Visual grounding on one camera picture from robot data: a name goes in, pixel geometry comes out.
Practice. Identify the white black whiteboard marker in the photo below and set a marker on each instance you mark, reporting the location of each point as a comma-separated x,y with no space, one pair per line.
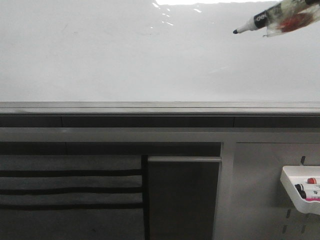
284,17

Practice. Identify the dark grey flat panel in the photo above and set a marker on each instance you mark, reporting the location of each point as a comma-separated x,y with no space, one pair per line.
182,197

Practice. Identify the grey slotted pegboard panel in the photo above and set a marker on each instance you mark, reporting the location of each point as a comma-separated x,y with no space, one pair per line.
261,208

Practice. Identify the white plastic marker tray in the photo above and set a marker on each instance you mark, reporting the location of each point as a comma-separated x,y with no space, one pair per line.
292,175

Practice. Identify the black capped marker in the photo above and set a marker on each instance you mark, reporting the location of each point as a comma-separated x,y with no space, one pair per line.
307,187

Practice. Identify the red capped marker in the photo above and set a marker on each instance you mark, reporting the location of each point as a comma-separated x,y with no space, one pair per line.
313,180

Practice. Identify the grey metal shelf frame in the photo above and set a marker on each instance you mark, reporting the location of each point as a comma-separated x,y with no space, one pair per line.
229,138

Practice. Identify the white whiteboard with frame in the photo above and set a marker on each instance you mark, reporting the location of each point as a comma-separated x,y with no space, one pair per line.
152,56

